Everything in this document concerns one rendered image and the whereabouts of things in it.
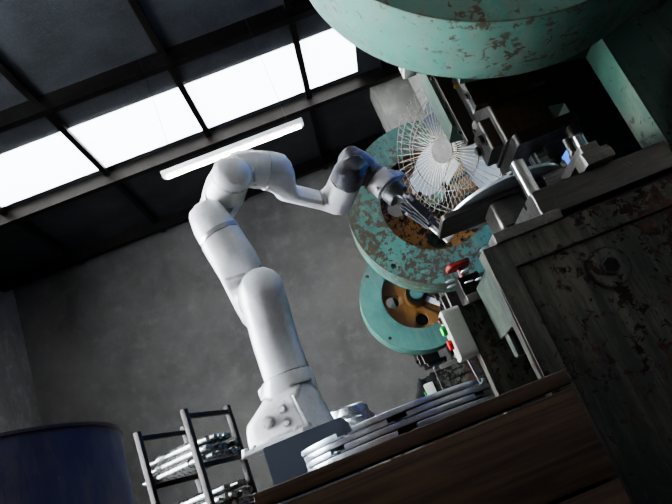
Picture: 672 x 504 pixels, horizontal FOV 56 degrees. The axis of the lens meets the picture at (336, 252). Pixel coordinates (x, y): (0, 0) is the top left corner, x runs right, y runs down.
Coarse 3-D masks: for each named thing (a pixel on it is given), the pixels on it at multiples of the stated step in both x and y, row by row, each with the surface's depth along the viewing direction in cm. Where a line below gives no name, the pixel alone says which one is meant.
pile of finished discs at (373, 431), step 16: (464, 384) 84; (480, 384) 88; (416, 400) 81; (432, 400) 81; (448, 400) 82; (464, 400) 83; (480, 400) 85; (384, 416) 80; (400, 416) 87; (416, 416) 80; (432, 416) 80; (352, 432) 81; (368, 432) 80; (384, 432) 80; (400, 432) 88; (320, 448) 85; (336, 448) 84; (352, 448) 81; (320, 464) 85
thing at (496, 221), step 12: (540, 180) 146; (504, 192) 146; (516, 192) 147; (480, 204) 145; (492, 204) 148; (504, 204) 147; (516, 204) 147; (444, 216) 145; (456, 216) 146; (468, 216) 150; (480, 216) 153; (492, 216) 149; (504, 216) 146; (516, 216) 146; (444, 228) 151; (456, 228) 155; (468, 228) 158; (492, 228) 153; (504, 228) 146
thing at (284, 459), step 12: (336, 420) 136; (312, 432) 135; (324, 432) 135; (336, 432) 135; (348, 432) 140; (276, 444) 135; (288, 444) 135; (300, 444) 135; (312, 444) 135; (276, 456) 135; (288, 456) 134; (300, 456) 134; (276, 468) 134; (288, 468) 134; (300, 468) 133; (276, 480) 133
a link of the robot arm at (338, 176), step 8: (344, 152) 193; (352, 152) 192; (360, 152) 193; (344, 160) 185; (352, 160) 186; (360, 160) 188; (368, 160) 191; (336, 168) 185; (344, 168) 184; (352, 168) 184; (360, 168) 185; (368, 168) 188; (376, 168) 190; (336, 176) 185; (344, 176) 183; (352, 176) 183; (360, 176) 185; (368, 176) 189; (336, 184) 186; (344, 184) 185; (352, 184) 185; (360, 184) 187
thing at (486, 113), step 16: (528, 96) 152; (480, 112) 159; (496, 112) 152; (512, 112) 151; (528, 112) 151; (544, 112) 151; (480, 128) 154; (496, 128) 153; (512, 128) 150; (480, 144) 155; (496, 144) 152; (496, 160) 159
